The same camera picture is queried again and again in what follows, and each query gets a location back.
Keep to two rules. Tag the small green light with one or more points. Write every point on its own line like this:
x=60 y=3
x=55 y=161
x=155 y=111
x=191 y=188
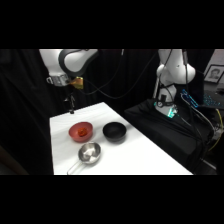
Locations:
x=171 y=112

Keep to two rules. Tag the small steel saucepan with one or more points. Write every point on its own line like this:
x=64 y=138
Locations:
x=89 y=153

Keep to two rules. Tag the red orange patterned ball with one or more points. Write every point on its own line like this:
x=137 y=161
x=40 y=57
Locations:
x=82 y=132

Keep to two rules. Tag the backlit keyboard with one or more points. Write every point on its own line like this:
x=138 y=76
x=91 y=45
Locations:
x=213 y=100

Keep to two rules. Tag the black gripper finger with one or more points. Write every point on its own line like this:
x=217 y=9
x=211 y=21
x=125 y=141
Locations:
x=69 y=105
x=73 y=105

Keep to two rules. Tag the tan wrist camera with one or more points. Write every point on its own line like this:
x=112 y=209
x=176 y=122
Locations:
x=78 y=82

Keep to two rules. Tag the pink bowl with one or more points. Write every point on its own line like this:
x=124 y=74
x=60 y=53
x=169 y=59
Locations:
x=74 y=131

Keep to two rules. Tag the blue glowing strip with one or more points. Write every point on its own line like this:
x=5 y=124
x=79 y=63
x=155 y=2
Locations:
x=190 y=100

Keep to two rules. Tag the framed portrait picture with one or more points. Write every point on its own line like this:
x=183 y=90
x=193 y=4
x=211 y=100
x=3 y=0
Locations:
x=215 y=74

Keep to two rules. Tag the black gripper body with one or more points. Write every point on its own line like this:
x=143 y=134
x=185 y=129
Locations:
x=60 y=80

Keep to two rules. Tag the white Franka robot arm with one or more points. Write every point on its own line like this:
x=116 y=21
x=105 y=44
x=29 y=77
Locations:
x=50 y=63

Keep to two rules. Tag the black bowl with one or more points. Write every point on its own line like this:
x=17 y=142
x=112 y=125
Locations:
x=114 y=131

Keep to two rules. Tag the black draped robot stand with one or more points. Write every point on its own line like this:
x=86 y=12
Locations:
x=160 y=133

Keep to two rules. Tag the black curtain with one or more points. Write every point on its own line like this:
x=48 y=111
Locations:
x=26 y=116

